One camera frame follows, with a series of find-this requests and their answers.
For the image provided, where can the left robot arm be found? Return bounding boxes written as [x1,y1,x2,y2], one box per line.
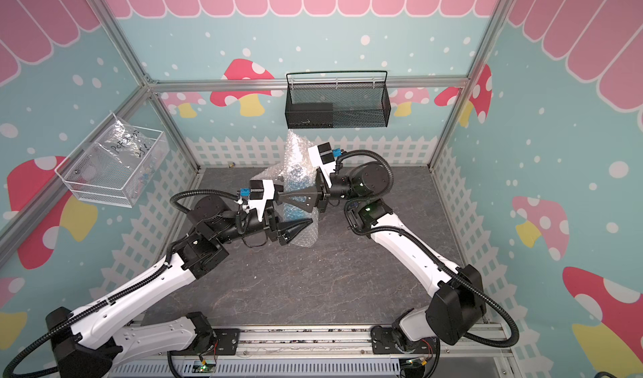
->
[3,189,313,377]

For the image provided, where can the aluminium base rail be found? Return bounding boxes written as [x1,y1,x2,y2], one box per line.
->
[110,324,520,377]

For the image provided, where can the blue glass bottle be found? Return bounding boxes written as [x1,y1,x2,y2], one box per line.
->
[280,164,315,223]

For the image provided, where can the black box in basket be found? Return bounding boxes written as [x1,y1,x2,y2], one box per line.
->
[285,103,334,130]

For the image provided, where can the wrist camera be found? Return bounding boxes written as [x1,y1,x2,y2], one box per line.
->
[308,142,343,188]
[238,180,276,222]

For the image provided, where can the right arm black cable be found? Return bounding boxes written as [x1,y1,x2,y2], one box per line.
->
[335,149,520,349]

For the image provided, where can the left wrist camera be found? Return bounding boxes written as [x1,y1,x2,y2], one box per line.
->
[238,180,276,222]

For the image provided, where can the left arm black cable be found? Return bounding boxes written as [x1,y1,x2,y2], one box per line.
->
[0,189,247,378]

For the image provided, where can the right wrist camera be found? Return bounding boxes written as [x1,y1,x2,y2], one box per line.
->
[308,142,343,188]

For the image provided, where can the black wire mesh basket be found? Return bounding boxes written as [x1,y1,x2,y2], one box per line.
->
[286,70,392,130]

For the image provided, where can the clear plastic bag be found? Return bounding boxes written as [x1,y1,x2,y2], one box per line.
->
[74,120,168,189]

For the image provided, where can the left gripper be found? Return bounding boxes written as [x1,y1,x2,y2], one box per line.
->
[215,184,312,247]

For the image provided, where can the clear bubble wrap sheet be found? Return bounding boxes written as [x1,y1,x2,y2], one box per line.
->
[255,130,319,247]

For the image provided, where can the white wire mesh basket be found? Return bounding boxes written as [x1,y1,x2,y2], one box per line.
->
[55,115,169,208]

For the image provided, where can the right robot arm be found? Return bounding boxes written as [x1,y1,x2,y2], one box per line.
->
[276,160,520,352]

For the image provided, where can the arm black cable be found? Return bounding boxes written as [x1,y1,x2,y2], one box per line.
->
[0,189,247,378]
[335,149,520,349]

